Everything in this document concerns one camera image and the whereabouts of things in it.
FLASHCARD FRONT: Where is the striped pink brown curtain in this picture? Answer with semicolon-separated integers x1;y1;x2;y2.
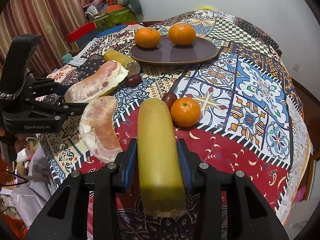
1;0;93;76

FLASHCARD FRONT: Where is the red chair back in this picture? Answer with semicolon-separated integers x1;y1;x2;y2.
66;21;97;43

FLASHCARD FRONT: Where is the far peeled pomelo segment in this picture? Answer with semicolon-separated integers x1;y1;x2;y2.
64;60;129;103

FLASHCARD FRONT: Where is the tangerine on plate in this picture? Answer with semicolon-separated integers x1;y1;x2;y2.
134;27;161;49
168;24;196;46

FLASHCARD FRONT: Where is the long yellow sugarcane piece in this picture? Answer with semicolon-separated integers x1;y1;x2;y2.
137;99;187;218

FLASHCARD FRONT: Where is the right tangerine on plate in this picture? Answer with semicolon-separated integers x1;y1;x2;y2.
168;24;196;46

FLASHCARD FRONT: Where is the white cloth pile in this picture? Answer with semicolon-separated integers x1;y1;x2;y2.
11;147;57;227

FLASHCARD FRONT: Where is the near orange tangerine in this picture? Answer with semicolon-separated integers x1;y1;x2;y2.
170;98;201;127

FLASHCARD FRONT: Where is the near peeled pomelo segment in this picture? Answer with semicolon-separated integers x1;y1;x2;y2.
79;96;123;163

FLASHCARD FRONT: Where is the left tangerine on plate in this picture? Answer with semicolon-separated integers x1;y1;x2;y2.
134;27;161;49

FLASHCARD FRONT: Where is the dark red grape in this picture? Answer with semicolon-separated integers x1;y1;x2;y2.
162;92;177;109
126;74;142;87

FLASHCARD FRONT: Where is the short yellow sugarcane piece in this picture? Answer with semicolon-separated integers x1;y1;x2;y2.
104;49;140;77

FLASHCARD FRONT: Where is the near dark red grape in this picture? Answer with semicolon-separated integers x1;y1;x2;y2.
162;92;177;109

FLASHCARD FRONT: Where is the colourful patchwork tablecloth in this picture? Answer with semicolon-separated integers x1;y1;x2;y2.
40;10;310;239

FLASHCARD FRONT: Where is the peeled pomelo segment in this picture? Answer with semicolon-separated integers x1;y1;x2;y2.
64;60;129;103
79;96;123;163

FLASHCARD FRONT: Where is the far dark red grape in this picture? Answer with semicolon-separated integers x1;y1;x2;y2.
126;74;142;87

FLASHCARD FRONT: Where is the dark purple oval plate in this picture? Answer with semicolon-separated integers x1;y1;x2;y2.
130;35;219;64

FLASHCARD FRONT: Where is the green cardboard box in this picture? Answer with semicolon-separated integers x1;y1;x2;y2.
93;7;136;31

